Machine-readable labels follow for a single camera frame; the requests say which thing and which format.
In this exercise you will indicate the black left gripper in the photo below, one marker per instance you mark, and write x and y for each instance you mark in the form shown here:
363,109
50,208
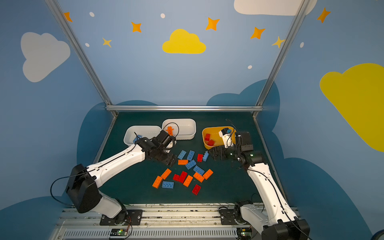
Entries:
165,157

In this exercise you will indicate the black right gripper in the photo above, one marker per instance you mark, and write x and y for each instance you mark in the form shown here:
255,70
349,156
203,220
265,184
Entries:
222,151

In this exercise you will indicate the small orange lego piece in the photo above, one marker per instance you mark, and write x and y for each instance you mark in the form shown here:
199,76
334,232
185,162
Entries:
170,130

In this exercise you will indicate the blue lego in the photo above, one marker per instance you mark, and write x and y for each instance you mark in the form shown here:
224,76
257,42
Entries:
182,155
190,155
167,185
205,156
137,138
191,164
199,170

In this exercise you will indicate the orange lego row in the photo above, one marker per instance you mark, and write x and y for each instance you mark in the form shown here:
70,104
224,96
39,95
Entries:
183,162

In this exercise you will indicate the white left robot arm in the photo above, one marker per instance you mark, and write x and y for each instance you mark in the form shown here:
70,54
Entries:
84,182

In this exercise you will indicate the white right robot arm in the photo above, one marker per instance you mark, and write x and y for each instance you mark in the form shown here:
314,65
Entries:
279,222

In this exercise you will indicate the blue lego on edge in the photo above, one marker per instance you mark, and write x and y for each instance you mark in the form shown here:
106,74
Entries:
205,156

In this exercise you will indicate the yellow plastic bin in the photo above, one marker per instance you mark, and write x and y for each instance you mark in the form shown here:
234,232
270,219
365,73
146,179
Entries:
214,132

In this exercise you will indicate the white left plastic bin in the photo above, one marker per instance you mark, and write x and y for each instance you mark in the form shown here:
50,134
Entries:
142,131

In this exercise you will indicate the white plastic bin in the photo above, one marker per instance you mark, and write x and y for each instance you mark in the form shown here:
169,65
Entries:
184,129
142,131

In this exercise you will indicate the white middle plastic bin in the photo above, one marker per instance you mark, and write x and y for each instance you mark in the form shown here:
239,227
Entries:
184,129

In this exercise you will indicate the small red lego lower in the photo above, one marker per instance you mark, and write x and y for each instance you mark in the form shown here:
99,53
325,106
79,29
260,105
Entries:
176,177

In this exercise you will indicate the long red lego brick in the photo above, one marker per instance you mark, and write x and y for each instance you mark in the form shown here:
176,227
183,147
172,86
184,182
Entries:
182,177

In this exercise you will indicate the red lego bottom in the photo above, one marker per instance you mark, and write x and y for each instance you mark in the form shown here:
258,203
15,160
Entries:
196,189

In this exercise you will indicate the right green circuit board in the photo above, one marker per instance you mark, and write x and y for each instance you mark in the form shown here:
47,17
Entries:
244,233

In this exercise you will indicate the green circuit board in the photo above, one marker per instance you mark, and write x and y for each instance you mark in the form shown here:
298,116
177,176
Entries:
244,233
118,233

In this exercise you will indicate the left green circuit board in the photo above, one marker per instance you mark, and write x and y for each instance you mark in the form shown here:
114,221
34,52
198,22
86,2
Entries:
118,233

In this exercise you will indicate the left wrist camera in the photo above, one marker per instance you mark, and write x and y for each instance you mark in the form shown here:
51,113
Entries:
171,144

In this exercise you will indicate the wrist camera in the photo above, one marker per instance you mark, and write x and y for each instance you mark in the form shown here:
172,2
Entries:
171,144
226,135

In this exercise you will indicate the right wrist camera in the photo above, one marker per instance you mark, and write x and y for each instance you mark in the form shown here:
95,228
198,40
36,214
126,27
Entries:
226,135

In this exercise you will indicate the horizontal aluminium frame rail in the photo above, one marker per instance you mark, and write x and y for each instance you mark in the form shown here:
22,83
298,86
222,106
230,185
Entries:
127,108

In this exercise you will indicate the right side floor rail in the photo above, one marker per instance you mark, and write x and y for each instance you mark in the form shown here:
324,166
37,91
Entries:
270,161

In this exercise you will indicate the floor rail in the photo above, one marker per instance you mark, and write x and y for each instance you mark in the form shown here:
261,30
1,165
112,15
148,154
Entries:
270,161
105,139

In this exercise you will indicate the left side floor rail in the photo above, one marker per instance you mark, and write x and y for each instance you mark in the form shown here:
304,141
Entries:
105,139

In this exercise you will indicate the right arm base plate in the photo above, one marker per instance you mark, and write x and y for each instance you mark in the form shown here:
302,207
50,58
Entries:
231,216

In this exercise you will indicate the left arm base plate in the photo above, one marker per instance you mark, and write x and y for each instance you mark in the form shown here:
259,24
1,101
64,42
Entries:
132,217

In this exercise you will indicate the right aluminium frame post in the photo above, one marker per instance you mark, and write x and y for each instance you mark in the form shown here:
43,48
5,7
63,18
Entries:
292,32

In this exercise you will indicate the aluminium frame post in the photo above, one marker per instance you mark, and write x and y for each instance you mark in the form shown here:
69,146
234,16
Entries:
292,32
59,15

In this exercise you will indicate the left aluminium frame post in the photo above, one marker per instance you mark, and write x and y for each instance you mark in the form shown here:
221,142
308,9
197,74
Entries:
59,15

